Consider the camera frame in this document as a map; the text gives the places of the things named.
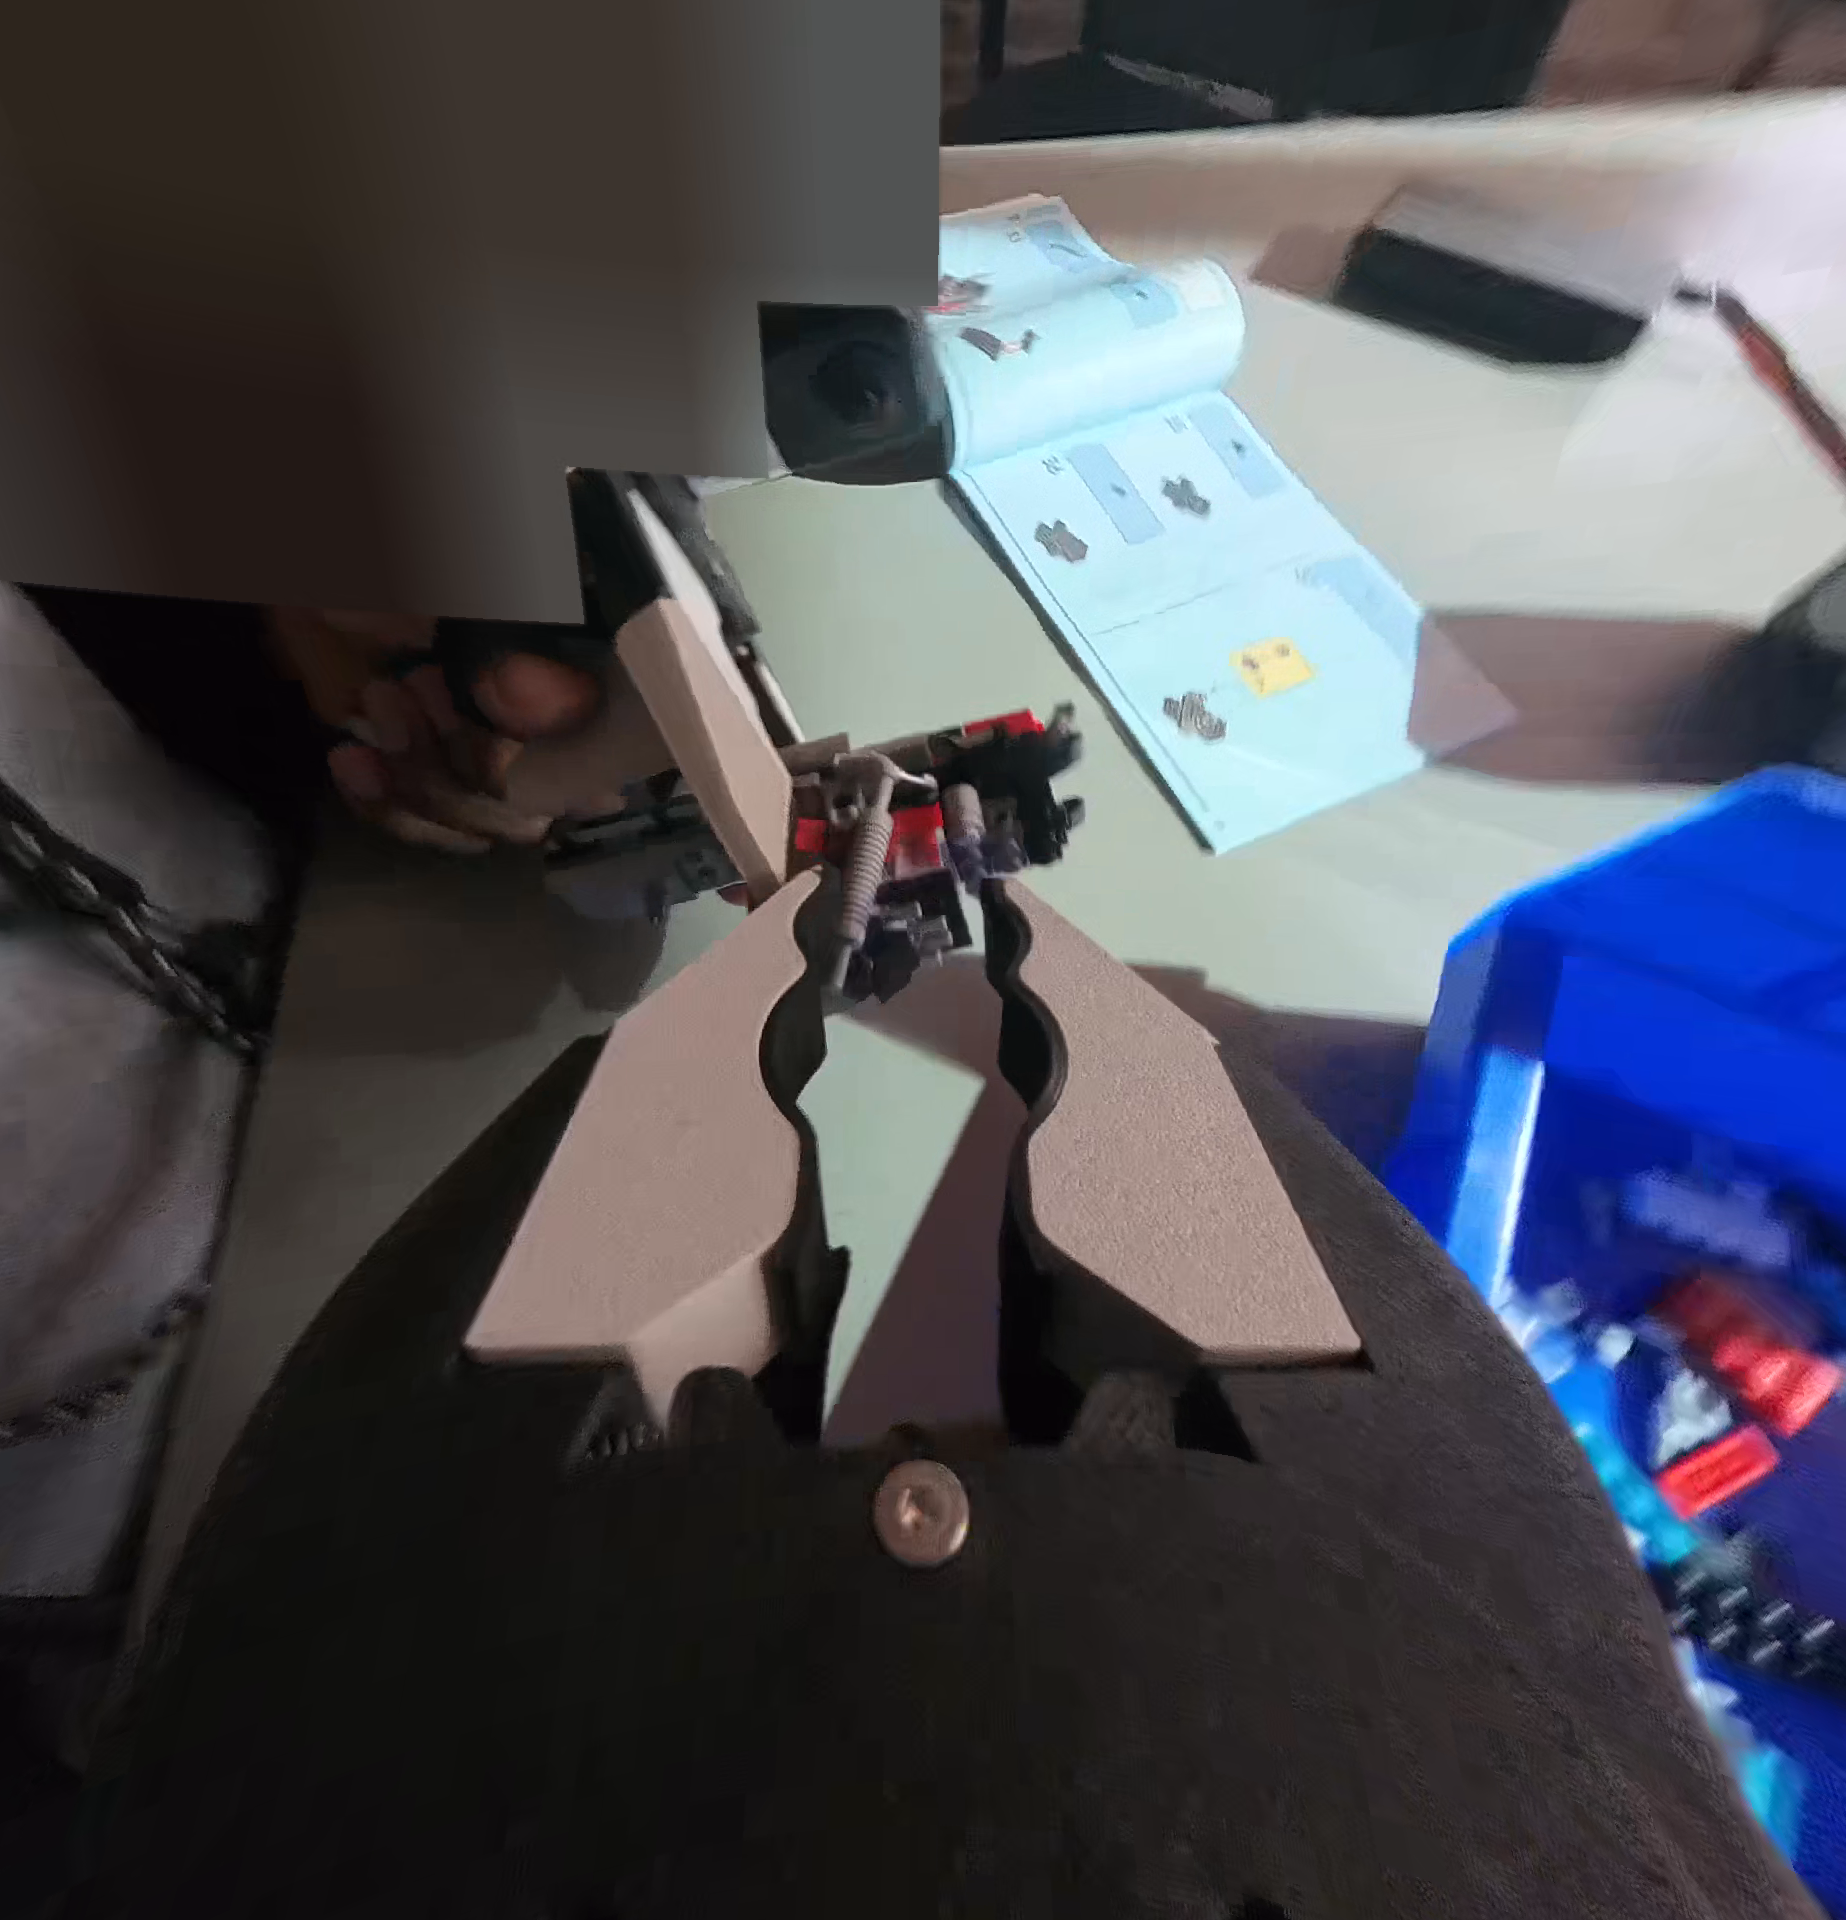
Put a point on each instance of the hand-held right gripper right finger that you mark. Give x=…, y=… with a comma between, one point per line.
x=1177, y=1201

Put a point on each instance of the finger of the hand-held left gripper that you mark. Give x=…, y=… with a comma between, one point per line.
x=713, y=735

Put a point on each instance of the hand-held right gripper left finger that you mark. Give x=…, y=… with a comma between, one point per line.
x=652, y=1185

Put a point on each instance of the grey toy exhaust pipe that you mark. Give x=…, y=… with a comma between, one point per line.
x=867, y=855

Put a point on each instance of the toy brick truck model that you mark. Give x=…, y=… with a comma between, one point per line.
x=998, y=810

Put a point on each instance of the blue plastic bin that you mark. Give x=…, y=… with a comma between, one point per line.
x=1537, y=975

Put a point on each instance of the light blue instruction booklet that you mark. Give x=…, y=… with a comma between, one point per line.
x=1238, y=600

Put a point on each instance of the pile of toy bricks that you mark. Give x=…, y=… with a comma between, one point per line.
x=1719, y=1380

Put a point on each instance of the person's left hand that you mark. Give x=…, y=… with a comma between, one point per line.
x=413, y=766

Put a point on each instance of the black power bank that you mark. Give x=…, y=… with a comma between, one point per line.
x=1478, y=301

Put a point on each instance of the black cube charger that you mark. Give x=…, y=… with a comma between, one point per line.
x=1792, y=676

